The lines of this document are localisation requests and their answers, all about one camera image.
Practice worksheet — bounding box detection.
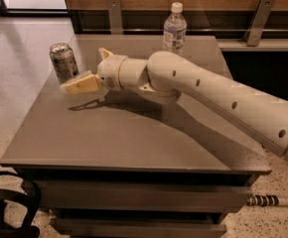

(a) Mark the black white striped cable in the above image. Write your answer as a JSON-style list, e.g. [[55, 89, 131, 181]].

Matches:
[[246, 194, 288, 208]]

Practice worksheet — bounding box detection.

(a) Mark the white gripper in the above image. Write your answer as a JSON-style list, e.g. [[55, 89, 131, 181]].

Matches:
[[60, 48, 127, 94]]

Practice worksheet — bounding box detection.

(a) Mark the grey drawer cabinet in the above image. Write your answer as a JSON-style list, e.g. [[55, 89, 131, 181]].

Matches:
[[0, 34, 272, 238]]

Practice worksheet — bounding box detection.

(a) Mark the left metal wall bracket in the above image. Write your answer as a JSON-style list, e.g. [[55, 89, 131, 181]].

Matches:
[[107, 0, 123, 35]]

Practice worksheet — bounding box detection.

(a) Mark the silver green 7up can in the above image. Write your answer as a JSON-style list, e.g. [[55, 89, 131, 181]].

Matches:
[[50, 43, 78, 84]]

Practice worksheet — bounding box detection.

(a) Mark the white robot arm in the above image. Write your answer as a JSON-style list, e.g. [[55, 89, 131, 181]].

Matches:
[[60, 48, 288, 162]]

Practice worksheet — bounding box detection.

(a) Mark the right metal wall bracket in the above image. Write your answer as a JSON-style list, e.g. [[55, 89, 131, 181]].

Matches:
[[242, 0, 275, 47]]

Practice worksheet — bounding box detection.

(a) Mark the metal wall bracket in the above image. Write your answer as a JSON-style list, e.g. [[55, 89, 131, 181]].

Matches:
[[107, 0, 123, 35], [242, 0, 275, 47]]

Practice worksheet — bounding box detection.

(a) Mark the clear plastic water bottle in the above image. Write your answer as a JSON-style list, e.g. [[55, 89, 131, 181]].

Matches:
[[163, 2, 187, 55]]

